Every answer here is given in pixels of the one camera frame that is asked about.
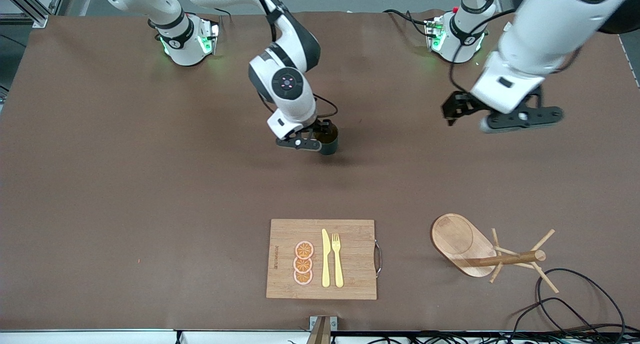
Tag yellow plastic knife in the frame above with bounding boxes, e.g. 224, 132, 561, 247
321, 228, 332, 288

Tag grey metal bracket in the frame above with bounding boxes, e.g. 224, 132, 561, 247
306, 315, 339, 344

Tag dark teal cup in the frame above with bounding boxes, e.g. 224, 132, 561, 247
314, 122, 340, 156

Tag black base cable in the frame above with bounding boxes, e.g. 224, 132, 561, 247
383, 8, 432, 37
197, 5, 232, 32

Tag wooden mug rack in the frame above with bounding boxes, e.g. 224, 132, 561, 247
431, 213, 560, 294

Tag bamboo cutting board, metal handle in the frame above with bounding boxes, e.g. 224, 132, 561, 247
266, 219, 383, 301

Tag brown table cover mat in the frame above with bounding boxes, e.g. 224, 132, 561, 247
0, 10, 640, 333

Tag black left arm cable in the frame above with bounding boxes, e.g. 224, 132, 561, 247
448, 9, 519, 95

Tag yellow plastic fork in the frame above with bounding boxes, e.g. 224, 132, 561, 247
332, 233, 345, 289

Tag aluminium frame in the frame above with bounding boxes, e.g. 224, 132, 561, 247
0, 0, 68, 29

